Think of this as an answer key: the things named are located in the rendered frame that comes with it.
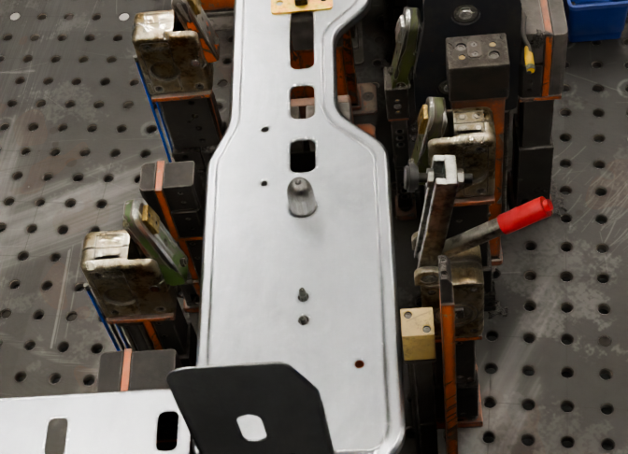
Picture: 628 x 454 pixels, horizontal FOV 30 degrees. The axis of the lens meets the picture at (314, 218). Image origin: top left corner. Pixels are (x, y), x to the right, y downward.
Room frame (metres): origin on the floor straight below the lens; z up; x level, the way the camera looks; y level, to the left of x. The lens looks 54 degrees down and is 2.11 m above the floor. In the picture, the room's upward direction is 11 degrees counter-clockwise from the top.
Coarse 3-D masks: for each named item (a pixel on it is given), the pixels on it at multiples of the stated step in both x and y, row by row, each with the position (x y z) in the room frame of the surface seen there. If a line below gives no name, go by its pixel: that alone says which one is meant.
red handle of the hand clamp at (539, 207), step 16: (512, 208) 0.68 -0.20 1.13; (528, 208) 0.66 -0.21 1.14; (544, 208) 0.66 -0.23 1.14; (480, 224) 0.68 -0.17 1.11; (496, 224) 0.67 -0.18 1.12; (512, 224) 0.66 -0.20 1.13; (528, 224) 0.66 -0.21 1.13; (448, 240) 0.68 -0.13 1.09; (464, 240) 0.67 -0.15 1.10; (480, 240) 0.66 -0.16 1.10; (448, 256) 0.67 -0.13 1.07
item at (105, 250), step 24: (96, 240) 0.80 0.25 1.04; (120, 240) 0.79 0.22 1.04; (96, 264) 0.77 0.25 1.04; (120, 264) 0.76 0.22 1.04; (144, 264) 0.76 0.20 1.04; (96, 288) 0.76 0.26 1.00; (120, 288) 0.76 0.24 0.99; (144, 288) 0.76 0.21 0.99; (168, 288) 0.76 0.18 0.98; (120, 312) 0.76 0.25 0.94; (144, 312) 0.76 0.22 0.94; (168, 312) 0.75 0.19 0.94; (144, 336) 0.77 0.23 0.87; (168, 336) 0.76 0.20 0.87; (192, 336) 0.79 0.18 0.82; (192, 360) 0.76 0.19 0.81
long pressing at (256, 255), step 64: (256, 0) 1.18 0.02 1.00; (256, 64) 1.06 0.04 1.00; (320, 64) 1.04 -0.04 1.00; (256, 128) 0.96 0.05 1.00; (320, 128) 0.94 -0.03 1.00; (256, 192) 0.86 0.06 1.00; (320, 192) 0.84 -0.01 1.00; (384, 192) 0.82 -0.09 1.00; (256, 256) 0.77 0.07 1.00; (320, 256) 0.75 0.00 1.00; (384, 256) 0.73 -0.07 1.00; (256, 320) 0.68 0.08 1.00; (320, 320) 0.67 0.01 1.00; (384, 320) 0.65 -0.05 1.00; (320, 384) 0.59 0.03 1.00; (384, 384) 0.57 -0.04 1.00; (384, 448) 0.50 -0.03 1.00
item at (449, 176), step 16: (448, 160) 0.69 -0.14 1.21; (416, 176) 0.68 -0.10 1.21; (432, 176) 0.68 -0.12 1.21; (448, 176) 0.67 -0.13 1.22; (464, 176) 0.67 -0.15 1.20; (432, 192) 0.69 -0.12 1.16; (448, 192) 0.66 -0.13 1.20; (432, 208) 0.66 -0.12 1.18; (448, 208) 0.66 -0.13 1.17; (432, 224) 0.66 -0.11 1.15; (448, 224) 0.66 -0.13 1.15; (432, 240) 0.66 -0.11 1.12; (416, 256) 0.69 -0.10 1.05; (432, 256) 0.66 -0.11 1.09
